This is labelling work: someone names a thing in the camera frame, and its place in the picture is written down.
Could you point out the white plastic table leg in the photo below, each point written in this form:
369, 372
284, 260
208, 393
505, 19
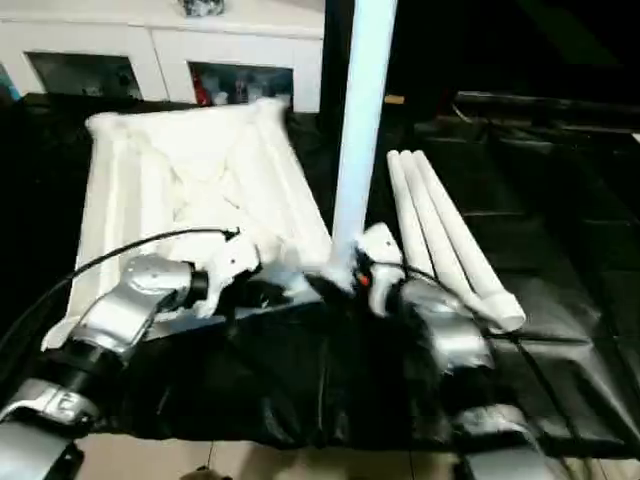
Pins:
405, 200
365, 125
450, 210
425, 200

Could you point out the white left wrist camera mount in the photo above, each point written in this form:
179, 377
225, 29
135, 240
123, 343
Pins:
230, 260

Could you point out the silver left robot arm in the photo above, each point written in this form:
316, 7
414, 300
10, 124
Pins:
120, 305

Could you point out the grey crumpled bag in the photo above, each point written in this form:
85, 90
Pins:
200, 6

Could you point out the white cabinet with glass doors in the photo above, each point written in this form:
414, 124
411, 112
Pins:
150, 35

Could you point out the black plastic mat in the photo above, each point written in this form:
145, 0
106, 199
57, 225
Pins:
550, 250

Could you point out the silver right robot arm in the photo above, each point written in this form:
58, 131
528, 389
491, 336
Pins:
450, 330

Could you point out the tan label tag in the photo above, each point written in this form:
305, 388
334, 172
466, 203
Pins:
393, 99

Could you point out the black metal frame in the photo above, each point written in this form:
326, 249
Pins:
550, 107

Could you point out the white plastic table top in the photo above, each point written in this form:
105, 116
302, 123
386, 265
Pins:
150, 190

